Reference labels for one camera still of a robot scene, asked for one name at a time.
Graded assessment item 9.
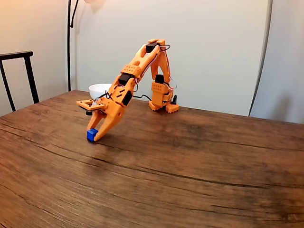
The black chair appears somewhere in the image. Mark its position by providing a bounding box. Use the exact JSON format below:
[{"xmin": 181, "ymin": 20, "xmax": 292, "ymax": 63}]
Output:
[{"xmin": 0, "ymin": 50, "xmax": 40, "ymax": 112}]

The black floor lamp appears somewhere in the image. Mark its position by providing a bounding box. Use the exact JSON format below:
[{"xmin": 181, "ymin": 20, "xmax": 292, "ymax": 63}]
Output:
[{"xmin": 67, "ymin": 0, "xmax": 106, "ymax": 92}]

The orange camera mount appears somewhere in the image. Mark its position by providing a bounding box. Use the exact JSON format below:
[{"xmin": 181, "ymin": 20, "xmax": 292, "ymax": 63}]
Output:
[{"xmin": 76, "ymin": 99, "xmax": 106, "ymax": 116}]

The black cable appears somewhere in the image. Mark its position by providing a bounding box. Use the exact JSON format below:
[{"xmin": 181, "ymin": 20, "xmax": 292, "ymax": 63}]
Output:
[{"xmin": 132, "ymin": 94, "xmax": 153, "ymax": 102}]

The blue cube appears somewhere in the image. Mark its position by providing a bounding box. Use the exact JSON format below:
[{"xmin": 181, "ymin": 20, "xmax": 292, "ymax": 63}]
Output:
[{"xmin": 86, "ymin": 128, "xmax": 98, "ymax": 143}]

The white bowl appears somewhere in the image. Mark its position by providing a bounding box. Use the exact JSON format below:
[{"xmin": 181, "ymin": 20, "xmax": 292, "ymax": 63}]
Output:
[{"xmin": 88, "ymin": 83, "xmax": 114, "ymax": 99}]

